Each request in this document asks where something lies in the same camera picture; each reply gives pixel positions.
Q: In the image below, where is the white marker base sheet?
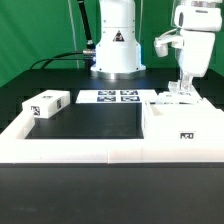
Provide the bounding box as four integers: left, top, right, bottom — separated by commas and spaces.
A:
75, 88, 158, 104

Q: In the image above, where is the white U-shaped fence frame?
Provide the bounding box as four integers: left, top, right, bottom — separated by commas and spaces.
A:
0, 112, 224, 164

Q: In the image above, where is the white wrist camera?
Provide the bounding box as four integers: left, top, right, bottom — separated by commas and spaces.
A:
154, 28, 184, 57

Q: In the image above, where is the white block with marker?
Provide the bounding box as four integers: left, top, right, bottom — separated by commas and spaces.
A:
22, 90, 70, 119

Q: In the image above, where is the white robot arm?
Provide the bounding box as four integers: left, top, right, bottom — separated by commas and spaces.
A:
91, 0, 223, 92

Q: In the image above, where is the small white cabinet part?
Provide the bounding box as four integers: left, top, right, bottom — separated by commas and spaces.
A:
156, 92, 172, 104

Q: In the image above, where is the white cabinet body box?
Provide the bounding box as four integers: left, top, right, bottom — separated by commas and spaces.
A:
142, 101, 224, 141

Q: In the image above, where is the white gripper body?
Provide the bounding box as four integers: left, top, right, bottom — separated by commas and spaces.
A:
177, 29, 215, 77

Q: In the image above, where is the thin white cord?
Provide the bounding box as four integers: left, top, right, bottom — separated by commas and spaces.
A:
67, 0, 80, 70

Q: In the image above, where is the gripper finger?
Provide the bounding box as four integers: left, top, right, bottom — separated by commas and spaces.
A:
180, 74, 193, 92

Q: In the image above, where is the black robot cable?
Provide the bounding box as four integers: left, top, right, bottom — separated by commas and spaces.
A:
29, 0, 98, 70

